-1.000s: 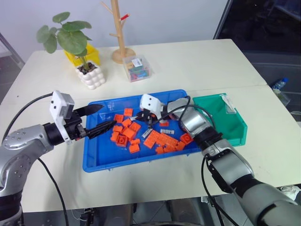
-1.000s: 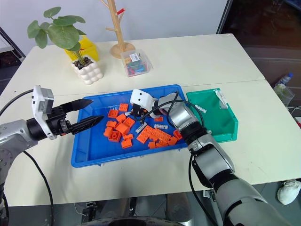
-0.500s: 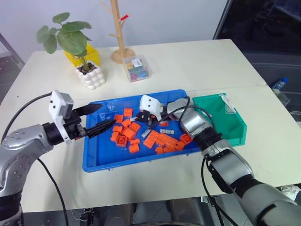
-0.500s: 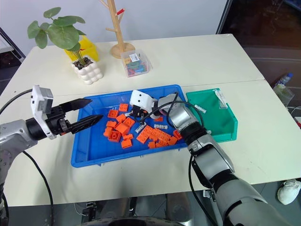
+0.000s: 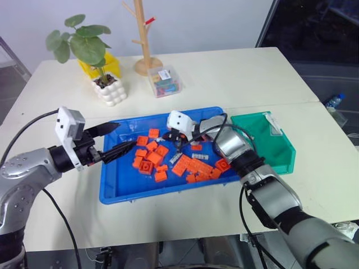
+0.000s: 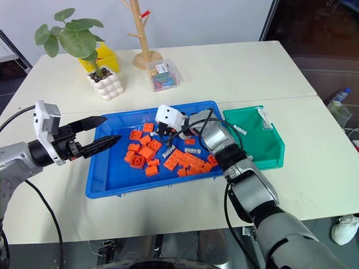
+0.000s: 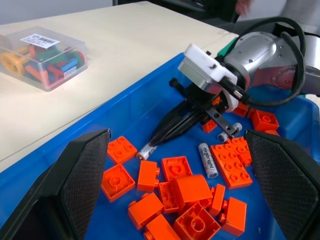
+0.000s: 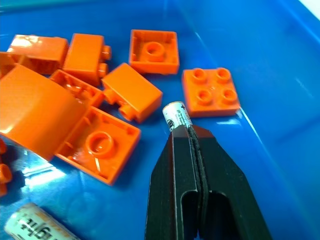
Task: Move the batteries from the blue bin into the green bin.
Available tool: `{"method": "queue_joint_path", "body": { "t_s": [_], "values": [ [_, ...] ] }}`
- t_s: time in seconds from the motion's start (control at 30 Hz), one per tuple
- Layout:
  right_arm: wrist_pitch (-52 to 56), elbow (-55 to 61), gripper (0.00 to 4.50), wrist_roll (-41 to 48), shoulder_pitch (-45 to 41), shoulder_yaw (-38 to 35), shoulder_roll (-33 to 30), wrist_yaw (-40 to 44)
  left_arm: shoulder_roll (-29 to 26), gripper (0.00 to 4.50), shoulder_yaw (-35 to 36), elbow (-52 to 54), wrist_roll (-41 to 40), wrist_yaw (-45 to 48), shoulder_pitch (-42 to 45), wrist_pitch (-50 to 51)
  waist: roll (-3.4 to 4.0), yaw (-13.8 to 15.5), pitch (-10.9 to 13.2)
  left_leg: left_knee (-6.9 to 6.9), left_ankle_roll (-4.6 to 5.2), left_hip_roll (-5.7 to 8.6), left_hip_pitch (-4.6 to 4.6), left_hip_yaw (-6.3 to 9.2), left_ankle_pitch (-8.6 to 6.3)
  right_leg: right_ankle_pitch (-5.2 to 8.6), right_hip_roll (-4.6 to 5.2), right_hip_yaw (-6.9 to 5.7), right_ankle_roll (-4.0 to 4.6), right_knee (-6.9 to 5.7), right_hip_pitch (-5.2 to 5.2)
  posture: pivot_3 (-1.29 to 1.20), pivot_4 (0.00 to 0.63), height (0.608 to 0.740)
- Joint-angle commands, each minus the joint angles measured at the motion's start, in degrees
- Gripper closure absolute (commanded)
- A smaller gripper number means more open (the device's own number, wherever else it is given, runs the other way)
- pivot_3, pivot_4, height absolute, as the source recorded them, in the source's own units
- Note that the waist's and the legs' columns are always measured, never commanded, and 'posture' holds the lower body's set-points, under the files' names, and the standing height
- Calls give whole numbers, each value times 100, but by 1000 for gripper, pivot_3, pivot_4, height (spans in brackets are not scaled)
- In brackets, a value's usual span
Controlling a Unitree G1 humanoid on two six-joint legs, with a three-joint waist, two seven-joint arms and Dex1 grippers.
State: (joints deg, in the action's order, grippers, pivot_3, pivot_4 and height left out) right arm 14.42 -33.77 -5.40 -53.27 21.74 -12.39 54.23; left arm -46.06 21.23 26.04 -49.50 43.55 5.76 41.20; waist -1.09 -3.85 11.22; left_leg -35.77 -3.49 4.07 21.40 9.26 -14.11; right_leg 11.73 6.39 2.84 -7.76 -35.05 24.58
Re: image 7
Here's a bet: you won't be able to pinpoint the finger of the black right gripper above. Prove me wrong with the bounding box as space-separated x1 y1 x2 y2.
149 101 195 147
156 111 205 145

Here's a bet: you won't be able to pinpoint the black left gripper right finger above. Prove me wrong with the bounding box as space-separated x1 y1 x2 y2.
243 129 320 240

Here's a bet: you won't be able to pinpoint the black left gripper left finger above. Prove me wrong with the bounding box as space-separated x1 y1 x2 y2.
0 128 112 240

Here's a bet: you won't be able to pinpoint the white AA battery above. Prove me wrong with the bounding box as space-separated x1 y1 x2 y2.
136 144 158 161
197 142 218 179
216 122 243 142

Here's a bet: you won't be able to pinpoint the blue plastic bin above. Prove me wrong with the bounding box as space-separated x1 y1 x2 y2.
0 51 320 240

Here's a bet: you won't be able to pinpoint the green plastic bin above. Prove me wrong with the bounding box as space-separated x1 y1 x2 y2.
216 37 240 60

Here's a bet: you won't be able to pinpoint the bystander's bare hand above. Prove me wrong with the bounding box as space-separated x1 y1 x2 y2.
235 0 254 16

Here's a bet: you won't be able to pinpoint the orange two-by-two toy brick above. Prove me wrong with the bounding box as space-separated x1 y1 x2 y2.
107 135 138 165
172 201 222 240
100 163 136 203
251 109 280 133
161 155 194 181

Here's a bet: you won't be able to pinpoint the orange two-by-four toy brick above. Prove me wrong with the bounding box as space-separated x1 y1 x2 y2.
209 142 254 190

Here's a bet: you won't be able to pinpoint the large orange toy brick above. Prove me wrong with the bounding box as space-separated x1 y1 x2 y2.
172 174 214 208

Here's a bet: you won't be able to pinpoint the clear plastic toy box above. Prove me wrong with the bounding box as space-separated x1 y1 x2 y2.
0 26 89 93

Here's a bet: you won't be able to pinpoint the yellow toy wheel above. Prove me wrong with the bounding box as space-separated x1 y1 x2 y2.
0 51 26 76

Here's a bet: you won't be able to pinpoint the person in white clothing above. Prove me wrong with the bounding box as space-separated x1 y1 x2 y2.
279 0 320 26

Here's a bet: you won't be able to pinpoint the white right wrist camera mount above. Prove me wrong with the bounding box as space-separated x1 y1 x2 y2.
177 43 238 113

